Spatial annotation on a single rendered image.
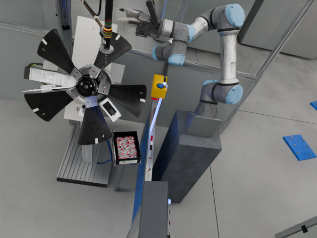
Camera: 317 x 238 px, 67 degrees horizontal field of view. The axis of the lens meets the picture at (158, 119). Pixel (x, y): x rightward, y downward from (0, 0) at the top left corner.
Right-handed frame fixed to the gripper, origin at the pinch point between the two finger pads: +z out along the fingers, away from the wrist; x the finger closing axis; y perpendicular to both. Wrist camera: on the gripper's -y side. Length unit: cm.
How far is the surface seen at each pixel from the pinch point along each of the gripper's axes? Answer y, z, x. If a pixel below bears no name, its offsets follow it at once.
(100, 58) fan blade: 36.0, 9.9, 11.1
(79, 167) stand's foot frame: 161, 25, 2
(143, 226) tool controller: 44, -25, -77
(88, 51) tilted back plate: 47, 22, 30
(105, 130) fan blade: 71, 1, -14
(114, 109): 64, -3, -2
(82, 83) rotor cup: 43.7, 16.7, -4.2
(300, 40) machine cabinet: 132, -302, 306
